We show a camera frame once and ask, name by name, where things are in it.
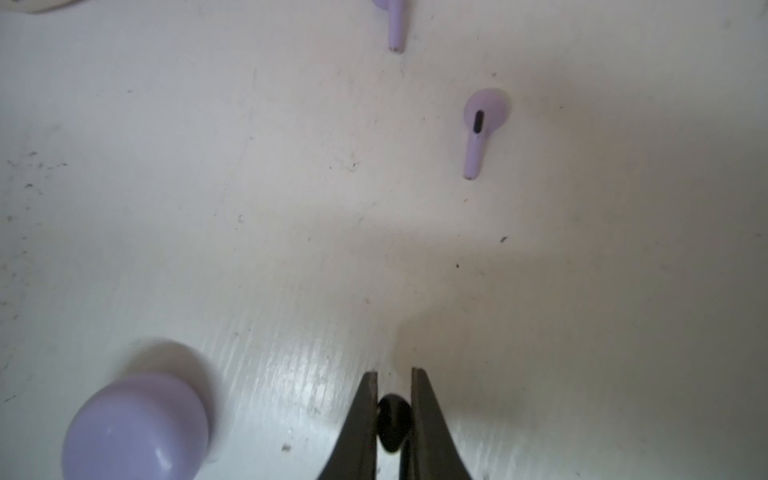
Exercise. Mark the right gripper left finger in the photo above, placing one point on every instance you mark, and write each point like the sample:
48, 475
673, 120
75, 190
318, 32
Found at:
354, 456

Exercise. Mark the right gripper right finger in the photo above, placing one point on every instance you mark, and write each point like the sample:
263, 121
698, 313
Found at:
433, 453

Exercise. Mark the black earbud pair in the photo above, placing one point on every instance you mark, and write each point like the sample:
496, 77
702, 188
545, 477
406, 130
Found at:
394, 422

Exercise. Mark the purple round earbud case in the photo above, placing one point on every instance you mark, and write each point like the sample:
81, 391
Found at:
143, 426

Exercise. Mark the purple earbud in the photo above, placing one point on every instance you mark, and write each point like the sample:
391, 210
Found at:
485, 111
396, 10

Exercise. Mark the white earbud charging case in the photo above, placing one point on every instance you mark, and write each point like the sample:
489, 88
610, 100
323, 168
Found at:
33, 6

